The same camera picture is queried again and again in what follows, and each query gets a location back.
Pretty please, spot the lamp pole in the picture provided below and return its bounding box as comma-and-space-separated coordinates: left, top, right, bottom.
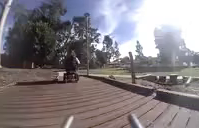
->
83, 12, 91, 77

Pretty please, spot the green grass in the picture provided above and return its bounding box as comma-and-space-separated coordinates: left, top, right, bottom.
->
80, 66, 199, 79

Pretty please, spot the pale path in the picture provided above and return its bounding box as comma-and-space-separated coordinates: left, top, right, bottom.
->
86, 72, 155, 80

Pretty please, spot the person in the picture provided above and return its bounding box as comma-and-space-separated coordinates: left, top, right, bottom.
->
65, 49, 81, 73

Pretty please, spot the mobility scooter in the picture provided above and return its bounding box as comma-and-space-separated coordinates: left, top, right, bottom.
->
62, 69, 80, 83

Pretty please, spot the brown wooden deck path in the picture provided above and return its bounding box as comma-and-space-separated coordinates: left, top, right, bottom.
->
0, 75, 199, 128

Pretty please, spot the group of dark green trees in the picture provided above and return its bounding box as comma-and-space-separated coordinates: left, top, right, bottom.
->
3, 0, 121, 69

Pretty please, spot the low wooden bed edging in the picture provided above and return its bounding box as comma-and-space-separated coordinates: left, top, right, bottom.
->
0, 79, 60, 96

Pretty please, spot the robot's own part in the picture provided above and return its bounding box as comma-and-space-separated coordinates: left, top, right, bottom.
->
63, 115, 75, 128
129, 113, 144, 128

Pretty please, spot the tall hazy dark tree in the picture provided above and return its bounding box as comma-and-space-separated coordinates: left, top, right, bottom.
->
153, 24, 185, 68

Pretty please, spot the low block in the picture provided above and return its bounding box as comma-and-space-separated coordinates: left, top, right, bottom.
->
169, 73, 179, 84

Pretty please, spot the long wooden edging beam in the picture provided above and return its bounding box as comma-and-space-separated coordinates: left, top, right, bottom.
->
83, 74, 199, 114

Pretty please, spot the dark fence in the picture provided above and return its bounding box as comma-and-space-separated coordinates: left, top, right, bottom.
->
0, 50, 33, 69

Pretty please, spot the brown mulch bed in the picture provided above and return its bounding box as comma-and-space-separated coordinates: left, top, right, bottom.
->
0, 66, 68, 96

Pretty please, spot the pale slanted plank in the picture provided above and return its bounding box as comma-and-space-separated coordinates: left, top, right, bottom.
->
184, 76, 192, 86

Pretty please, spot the mulch bed with blocks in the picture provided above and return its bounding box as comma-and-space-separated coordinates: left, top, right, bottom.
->
96, 74, 199, 98

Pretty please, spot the dark wooden post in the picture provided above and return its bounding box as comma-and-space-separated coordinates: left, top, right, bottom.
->
128, 51, 137, 85

